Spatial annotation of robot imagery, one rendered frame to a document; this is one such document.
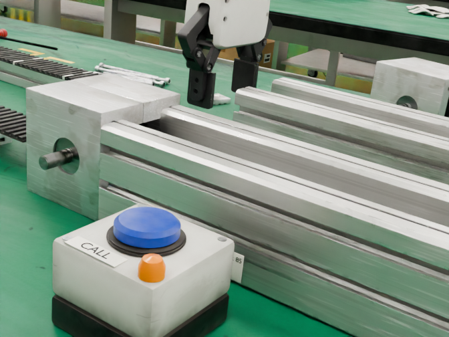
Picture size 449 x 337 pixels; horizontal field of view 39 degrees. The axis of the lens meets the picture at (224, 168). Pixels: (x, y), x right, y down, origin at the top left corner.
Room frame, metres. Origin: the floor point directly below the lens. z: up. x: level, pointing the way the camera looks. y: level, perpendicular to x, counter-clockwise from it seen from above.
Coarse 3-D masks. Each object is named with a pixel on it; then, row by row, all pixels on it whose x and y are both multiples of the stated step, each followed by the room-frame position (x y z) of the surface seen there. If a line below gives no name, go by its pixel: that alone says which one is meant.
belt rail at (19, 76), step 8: (0, 64) 0.89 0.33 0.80; (8, 64) 0.88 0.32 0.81; (0, 72) 0.89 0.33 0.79; (8, 72) 0.89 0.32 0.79; (16, 72) 0.87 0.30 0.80; (24, 72) 0.86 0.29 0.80; (32, 72) 0.85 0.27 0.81; (8, 80) 0.88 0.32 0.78; (16, 80) 0.87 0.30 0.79; (24, 80) 0.86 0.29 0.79; (32, 80) 0.86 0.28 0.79; (40, 80) 0.84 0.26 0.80; (48, 80) 0.83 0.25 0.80; (56, 80) 0.82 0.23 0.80; (64, 80) 0.82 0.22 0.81
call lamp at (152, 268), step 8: (144, 256) 0.30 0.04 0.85; (152, 256) 0.30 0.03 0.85; (160, 256) 0.31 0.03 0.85; (144, 264) 0.30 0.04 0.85; (152, 264) 0.30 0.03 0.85; (160, 264) 0.30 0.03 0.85; (144, 272) 0.30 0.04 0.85; (152, 272) 0.30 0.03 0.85; (160, 272) 0.30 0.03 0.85; (144, 280) 0.30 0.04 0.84; (152, 280) 0.30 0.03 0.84; (160, 280) 0.30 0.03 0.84
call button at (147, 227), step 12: (120, 216) 0.34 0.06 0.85; (132, 216) 0.34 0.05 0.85; (144, 216) 0.35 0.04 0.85; (156, 216) 0.35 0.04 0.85; (168, 216) 0.35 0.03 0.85; (120, 228) 0.33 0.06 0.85; (132, 228) 0.33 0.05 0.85; (144, 228) 0.33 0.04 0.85; (156, 228) 0.33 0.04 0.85; (168, 228) 0.33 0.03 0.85; (120, 240) 0.33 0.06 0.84; (132, 240) 0.33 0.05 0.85; (144, 240) 0.32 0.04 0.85; (156, 240) 0.33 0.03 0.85; (168, 240) 0.33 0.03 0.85
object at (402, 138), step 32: (256, 96) 0.62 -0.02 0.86; (288, 96) 0.68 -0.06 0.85; (320, 96) 0.66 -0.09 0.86; (352, 96) 0.66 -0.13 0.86; (288, 128) 0.60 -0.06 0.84; (320, 128) 0.59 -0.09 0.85; (352, 128) 0.57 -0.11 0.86; (384, 128) 0.55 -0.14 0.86; (416, 128) 0.61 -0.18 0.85; (448, 128) 0.59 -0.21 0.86; (384, 160) 0.55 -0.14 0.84; (416, 160) 0.54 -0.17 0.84; (448, 160) 0.52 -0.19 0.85
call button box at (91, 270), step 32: (96, 224) 0.36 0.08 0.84; (192, 224) 0.37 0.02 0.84; (64, 256) 0.33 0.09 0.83; (96, 256) 0.32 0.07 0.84; (128, 256) 0.32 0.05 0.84; (192, 256) 0.33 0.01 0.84; (224, 256) 0.35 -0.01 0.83; (64, 288) 0.33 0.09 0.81; (96, 288) 0.31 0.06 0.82; (128, 288) 0.30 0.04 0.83; (160, 288) 0.30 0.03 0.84; (192, 288) 0.32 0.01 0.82; (224, 288) 0.35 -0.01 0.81; (64, 320) 0.33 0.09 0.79; (96, 320) 0.31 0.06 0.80; (128, 320) 0.30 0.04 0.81; (160, 320) 0.30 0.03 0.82; (192, 320) 0.32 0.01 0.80; (224, 320) 0.35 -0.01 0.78
